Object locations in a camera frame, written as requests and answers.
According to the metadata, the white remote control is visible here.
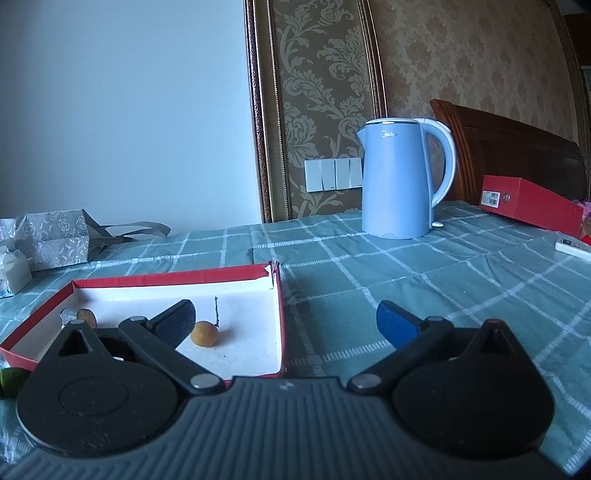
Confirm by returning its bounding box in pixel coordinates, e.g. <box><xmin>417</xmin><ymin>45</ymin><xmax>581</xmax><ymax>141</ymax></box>
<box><xmin>555</xmin><ymin>237</ymin><xmax>591</xmax><ymax>255</ymax></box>

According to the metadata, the silver patterned gift bag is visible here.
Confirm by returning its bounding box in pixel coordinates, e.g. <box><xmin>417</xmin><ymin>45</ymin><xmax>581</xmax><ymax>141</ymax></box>
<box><xmin>0</xmin><ymin>209</ymin><xmax>171</xmax><ymax>273</ymax></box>

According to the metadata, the light blue electric kettle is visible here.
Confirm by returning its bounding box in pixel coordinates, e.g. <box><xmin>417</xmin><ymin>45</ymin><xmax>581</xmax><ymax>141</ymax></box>
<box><xmin>355</xmin><ymin>117</ymin><xmax>458</xmax><ymax>240</ymax></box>

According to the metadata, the green round fruit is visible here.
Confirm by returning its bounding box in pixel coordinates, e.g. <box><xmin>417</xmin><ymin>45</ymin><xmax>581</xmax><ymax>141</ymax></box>
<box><xmin>0</xmin><ymin>367</ymin><xmax>31</xmax><ymax>399</ymax></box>

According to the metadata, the red cardboard box lid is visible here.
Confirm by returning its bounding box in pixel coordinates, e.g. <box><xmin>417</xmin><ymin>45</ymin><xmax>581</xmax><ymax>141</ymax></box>
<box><xmin>0</xmin><ymin>261</ymin><xmax>287</xmax><ymax>378</ymax></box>

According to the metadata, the brown wooden headboard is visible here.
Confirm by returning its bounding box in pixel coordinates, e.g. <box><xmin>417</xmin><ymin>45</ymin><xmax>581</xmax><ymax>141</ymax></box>
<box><xmin>430</xmin><ymin>99</ymin><xmax>588</xmax><ymax>205</ymax></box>

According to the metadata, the red cardboard box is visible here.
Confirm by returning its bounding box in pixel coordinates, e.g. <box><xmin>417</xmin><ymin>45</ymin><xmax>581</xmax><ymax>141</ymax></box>
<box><xmin>480</xmin><ymin>174</ymin><xmax>585</xmax><ymax>239</ymax></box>

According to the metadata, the white wall switch panel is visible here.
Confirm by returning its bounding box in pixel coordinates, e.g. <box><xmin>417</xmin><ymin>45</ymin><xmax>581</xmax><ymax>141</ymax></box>
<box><xmin>305</xmin><ymin>157</ymin><xmax>365</xmax><ymax>193</ymax></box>

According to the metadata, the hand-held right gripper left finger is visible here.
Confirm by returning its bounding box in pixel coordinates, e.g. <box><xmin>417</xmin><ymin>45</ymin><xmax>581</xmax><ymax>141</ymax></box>
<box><xmin>34</xmin><ymin>299</ymin><xmax>227</xmax><ymax>397</ymax></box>

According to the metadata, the white tissue pack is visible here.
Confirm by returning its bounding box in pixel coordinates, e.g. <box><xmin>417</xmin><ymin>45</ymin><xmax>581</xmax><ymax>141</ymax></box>
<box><xmin>0</xmin><ymin>244</ymin><xmax>33</xmax><ymax>299</ymax></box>

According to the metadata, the green checked tablecloth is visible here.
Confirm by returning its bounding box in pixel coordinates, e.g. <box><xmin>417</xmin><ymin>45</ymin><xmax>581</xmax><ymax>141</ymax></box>
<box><xmin>0</xmin><ymin>200</ymin><xmax>591</xmax><ymax>467</ymax></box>

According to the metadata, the brown round fruit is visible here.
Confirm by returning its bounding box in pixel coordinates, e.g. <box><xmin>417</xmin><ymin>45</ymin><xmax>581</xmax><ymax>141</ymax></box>
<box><xmin>190</xmin><ymin>320</ymin><xmax>219</xmax><ymax>348</ymax></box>

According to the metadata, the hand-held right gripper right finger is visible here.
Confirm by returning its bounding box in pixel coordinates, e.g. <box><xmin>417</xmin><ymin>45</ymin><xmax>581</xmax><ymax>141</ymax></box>
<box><xmin>347</xmin><ymin>300</ymin><xmax>536</xmax><ymax>397</ymax></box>

